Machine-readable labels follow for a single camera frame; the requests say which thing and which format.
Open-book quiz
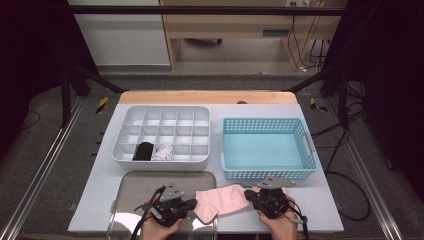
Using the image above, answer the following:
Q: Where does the yellow cable under desk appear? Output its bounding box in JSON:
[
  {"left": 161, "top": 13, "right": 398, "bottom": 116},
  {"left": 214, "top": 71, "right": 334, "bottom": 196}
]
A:
[{"left": 288, "top": 14, "right": 322, "bottom": 73}]

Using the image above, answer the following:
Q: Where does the pink sock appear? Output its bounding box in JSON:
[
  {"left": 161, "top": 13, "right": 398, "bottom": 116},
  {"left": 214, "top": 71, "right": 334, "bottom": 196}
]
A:
[
  {"left": 193, "top": 184, "right": 251, "bottom": 225},
  {"left": 251, "top": 185, "right": 288, "bottom": 195}
]

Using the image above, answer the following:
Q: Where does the white divided organizer box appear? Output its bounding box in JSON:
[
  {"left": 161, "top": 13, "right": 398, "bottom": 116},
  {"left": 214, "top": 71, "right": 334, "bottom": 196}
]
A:
[{"left": 112, "top": 104, "right": 211, "bottom": 172}]

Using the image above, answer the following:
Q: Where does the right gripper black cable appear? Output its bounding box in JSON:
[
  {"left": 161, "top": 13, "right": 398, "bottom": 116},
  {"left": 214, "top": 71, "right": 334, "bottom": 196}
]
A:
[{"left": 288, "top": 204, "right": 311, "bottom": 240}]

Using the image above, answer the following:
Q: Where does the yellow black floor tape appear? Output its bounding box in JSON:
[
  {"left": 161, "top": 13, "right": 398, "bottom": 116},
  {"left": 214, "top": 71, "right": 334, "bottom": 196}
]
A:
[
  {"left": 95, "top": 96, "right": 110, "bottom": 115},
  {"left": 309, "top": 97, "right": 329, "bottom": 113}
]

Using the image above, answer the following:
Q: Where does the black sock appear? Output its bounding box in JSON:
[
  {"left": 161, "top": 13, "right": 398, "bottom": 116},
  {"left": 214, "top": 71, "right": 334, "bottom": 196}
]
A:
[
  {"left": 132, "top": 141, "right": 155, "bottom": 162},
  {"left": 136, "top": 141, "right": 155, "bottom": 158}
]

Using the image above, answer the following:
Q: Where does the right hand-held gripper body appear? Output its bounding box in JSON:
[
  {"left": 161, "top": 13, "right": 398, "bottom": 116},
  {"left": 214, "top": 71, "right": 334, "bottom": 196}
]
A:
[{"left": 254, "top": 176, "right": 296, "bottom": 220}]

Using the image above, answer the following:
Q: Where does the thin black floor cable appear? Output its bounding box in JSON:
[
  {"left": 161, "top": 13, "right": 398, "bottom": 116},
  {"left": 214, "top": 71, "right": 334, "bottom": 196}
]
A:
[{"left": 19, "top": 109, "right": 42, "bottom": 133}]

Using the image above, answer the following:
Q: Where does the black curtain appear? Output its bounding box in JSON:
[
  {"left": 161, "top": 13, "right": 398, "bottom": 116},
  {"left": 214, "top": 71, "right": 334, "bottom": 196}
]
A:
[
  {"left": 0, "top": 0, "right": 98, "bottom": 161},
  {"left": 323, "top": 0, "right": 424, "bottom": 194}
]

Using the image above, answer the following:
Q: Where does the black horizontal frame bar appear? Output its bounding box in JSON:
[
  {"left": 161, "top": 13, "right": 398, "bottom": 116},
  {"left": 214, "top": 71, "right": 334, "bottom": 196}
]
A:
[{"left": 68, "top": 5, "right": 346, "bottom": 16}]

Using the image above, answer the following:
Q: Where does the person's left hand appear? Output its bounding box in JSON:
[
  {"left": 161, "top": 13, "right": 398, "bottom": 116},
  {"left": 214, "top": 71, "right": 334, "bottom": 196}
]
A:
[{"left": 139, "top": 214, "right": 184, "bottom": 240}]

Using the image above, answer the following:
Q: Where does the person's right hand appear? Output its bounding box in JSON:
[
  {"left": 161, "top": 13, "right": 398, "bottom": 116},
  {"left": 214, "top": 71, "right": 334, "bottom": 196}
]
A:
[{"left": 256, "top": 195, "right": 300, "bottom": 240}]

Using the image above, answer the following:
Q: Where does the aluminium floor rail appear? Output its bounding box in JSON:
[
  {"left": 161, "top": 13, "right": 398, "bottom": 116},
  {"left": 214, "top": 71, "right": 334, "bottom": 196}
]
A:
[
  {"left": 324, "top": 98, "right": 404, "bottom": 240},
  {"left": 0, "top": 96, "right": 86, "bottom": 240}
]

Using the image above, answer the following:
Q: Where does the light wooden desk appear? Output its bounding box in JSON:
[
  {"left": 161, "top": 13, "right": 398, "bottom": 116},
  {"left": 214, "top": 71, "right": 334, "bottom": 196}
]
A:
[{"left": 159, "top": 0, "right": 344, "bottom": 72}]

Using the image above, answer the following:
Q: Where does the black floor cable loop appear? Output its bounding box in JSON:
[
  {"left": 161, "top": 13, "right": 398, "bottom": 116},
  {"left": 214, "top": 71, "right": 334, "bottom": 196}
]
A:
[{"left": 324, "top": 126, "right": 372, "bottom": 222}]

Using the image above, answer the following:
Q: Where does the metal tray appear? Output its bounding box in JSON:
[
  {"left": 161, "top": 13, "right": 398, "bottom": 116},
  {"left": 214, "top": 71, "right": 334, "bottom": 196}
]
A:
[{"left": 105, "top": 170, "right": 219, "bottom": 240}]

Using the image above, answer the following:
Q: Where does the black diagonal frame strut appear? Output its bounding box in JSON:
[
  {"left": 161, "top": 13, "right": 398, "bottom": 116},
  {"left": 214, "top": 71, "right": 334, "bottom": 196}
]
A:
[
  {"left": 61, "top": 64, "right": 129, "bottom": 128},
  {"left": 283, "top": 63, "right": 351, "bottom": 129}
]

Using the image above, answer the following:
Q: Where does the white cabinet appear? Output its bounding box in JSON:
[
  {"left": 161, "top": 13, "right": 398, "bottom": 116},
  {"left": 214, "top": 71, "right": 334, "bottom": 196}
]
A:
[{"left": 68, "top": 0, "right": 171, "bottom": 67}]

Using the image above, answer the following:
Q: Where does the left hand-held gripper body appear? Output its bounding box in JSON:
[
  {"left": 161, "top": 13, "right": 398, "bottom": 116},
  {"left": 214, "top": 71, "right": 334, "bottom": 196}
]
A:
[{"left": 149, "top": 179, "right": 188, "bottom": 229}]

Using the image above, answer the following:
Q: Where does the blue perforated plastic basket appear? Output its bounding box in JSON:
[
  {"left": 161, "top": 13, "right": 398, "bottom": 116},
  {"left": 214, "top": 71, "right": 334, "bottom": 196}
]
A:
[{"left": 219, "top": 117, "right": 320, "bottom": 182}]

